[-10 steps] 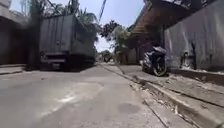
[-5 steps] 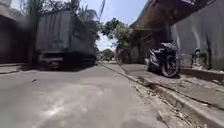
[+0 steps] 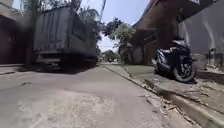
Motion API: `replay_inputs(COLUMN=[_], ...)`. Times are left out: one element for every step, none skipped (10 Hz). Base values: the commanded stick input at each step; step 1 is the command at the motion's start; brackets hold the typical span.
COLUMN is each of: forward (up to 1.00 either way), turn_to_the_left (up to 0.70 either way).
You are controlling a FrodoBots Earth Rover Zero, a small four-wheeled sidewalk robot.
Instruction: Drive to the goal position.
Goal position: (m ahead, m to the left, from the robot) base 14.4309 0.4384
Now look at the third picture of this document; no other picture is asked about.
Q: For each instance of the raised concrete pavement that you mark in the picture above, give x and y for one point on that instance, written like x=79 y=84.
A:
x=186 y=90

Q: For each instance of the palm tree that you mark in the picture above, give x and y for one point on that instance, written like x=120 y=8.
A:
x=89 y=16

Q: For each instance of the green trees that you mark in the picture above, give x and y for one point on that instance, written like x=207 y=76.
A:
x=117 y=33

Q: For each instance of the grey concrete road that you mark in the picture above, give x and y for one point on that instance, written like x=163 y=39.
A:
x=83 y=100

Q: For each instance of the dark motorcycle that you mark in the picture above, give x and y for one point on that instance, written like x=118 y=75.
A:
x=173 y=60

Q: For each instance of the dark building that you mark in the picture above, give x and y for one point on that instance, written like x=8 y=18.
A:
x=10 y=36

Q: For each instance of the grey box truck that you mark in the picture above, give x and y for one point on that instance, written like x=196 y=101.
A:
x=60 y=33

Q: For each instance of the grey wall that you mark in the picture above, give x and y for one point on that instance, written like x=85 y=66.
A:
x=203 y=30

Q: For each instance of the brown building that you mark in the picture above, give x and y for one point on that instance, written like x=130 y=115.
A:
x=156 y=26

